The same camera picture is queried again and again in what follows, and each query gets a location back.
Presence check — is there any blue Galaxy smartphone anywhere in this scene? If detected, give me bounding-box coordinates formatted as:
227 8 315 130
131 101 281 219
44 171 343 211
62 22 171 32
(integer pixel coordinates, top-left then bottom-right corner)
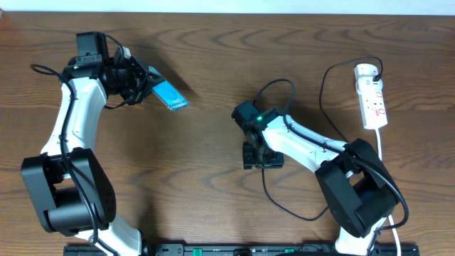
152 80 189 111

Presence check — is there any white power strip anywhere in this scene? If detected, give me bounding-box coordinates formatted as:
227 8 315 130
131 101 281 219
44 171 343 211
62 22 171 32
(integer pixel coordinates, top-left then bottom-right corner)
355 77 387 130

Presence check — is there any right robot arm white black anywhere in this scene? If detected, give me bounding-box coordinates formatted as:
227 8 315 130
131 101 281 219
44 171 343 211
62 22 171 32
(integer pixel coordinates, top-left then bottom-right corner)
232 101 409 255

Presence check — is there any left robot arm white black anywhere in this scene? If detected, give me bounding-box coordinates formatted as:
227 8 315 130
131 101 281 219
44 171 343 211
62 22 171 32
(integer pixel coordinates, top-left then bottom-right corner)
21 53 179 255

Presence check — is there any white USB charger adapter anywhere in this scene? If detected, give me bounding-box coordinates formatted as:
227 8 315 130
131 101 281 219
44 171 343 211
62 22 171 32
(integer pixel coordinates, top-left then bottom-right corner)
354 63 381 82

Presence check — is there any white power strip cord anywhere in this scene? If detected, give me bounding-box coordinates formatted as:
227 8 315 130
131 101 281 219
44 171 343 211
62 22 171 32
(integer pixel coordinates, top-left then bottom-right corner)
375 128 402 256

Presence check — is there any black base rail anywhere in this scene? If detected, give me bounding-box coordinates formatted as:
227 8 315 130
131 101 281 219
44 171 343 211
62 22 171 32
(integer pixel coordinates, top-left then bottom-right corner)
63 243 420 256

